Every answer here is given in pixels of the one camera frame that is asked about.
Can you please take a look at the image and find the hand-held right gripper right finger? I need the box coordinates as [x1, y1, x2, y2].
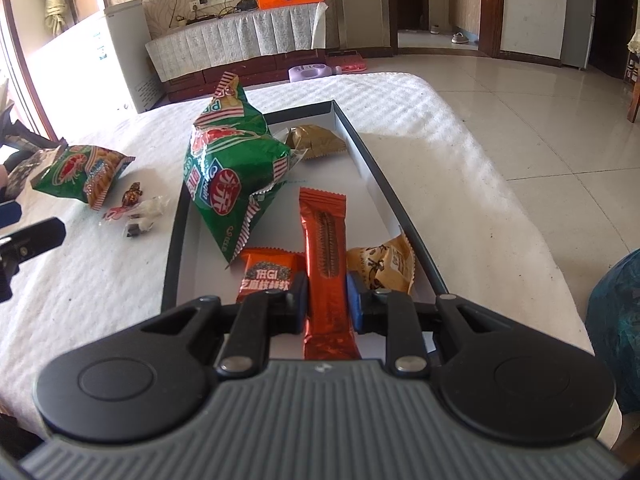
[346, 270, 523, 378]

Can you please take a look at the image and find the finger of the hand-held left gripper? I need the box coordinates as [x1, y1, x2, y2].
[0, 199, 24, 227]
[0, 217, 67, 262]

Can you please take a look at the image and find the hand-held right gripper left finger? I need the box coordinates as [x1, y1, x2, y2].
[140, 272, 309, 378]

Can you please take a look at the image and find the square orange snack packet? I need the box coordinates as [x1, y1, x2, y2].
[235, 247, 307, 306]

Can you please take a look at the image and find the long orange snack bar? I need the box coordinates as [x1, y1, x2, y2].
[298, 186, 362, 361]

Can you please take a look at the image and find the grey cardboard box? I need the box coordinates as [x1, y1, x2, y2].
[161, 100, 450, 313]

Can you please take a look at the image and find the green shrimp chips bag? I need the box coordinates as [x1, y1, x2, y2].
[31, 144, 136, 211]
[182, 72, 292, 267]

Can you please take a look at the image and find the brown pastry packet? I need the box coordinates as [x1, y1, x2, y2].
[284, 125, 348, 161]

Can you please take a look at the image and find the dark patterned sofa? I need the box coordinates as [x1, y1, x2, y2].
[4, 150, 57, 200]

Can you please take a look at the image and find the tan nut snack packet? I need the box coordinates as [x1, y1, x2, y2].
[346, 234, 417, 297]

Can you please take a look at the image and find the white wrapped candy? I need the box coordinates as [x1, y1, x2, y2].
[122, 217, 154, 239]
[135, 196, 171, 218]

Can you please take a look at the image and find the white chest freezer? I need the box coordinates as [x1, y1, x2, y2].
[37, 2, 152, 113]

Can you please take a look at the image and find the purple pet bowl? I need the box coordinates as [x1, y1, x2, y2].
[288, 62, 337, 83]

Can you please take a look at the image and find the dark wooden cabinet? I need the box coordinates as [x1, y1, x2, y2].
[162, 47, 327, 104]

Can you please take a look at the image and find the teal patterned cloth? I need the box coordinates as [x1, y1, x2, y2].
[586, 250, 640, 414]

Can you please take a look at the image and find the white lace cloth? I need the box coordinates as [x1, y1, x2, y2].
[145, 2, 329, 69]

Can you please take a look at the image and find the wooden kitchen cabinet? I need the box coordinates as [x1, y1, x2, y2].
[448, 0, 484, 37]

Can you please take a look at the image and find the silver refrigerator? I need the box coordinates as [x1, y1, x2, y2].
[560, 0, 599, 71]

